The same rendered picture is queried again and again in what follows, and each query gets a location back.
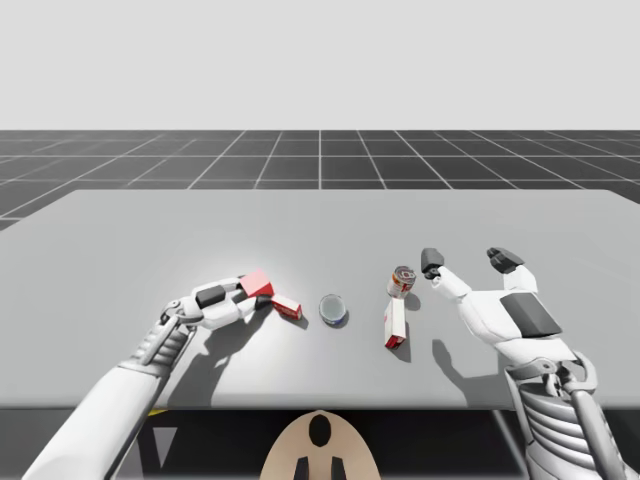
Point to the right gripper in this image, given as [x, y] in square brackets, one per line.
[505, 315]

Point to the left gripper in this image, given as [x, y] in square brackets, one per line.
[217, 307]

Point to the red cube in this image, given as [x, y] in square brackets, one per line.
[256, 283]

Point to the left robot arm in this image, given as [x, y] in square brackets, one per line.
[110, 400]

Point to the red and white can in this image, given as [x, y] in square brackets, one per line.
[401, 282]

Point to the red and white carton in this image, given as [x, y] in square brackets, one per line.
[395, 322]

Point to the tan robot part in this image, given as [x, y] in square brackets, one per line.
[320, 450]

